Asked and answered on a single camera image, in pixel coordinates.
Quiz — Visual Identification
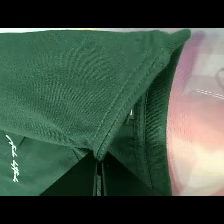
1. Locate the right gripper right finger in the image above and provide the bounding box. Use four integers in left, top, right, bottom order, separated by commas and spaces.
100, 153, 160, 197

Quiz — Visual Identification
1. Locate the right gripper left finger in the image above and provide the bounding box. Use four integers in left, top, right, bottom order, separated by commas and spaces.
39, 153, 99, 197

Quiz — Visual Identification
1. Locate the dark green T-shirt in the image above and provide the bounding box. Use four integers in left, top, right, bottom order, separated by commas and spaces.
0, 28, 192, 197

